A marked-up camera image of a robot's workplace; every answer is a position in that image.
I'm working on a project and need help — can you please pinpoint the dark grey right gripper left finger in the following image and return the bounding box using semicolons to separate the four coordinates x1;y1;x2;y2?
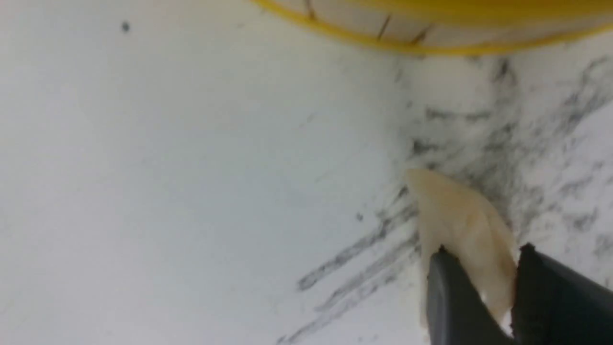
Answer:
426;246;513;345

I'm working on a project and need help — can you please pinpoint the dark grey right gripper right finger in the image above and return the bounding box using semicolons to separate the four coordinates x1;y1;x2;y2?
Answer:
511;244;613;345

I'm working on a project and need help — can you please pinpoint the white dumpling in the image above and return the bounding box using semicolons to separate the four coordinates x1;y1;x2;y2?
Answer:
406;169;517;324

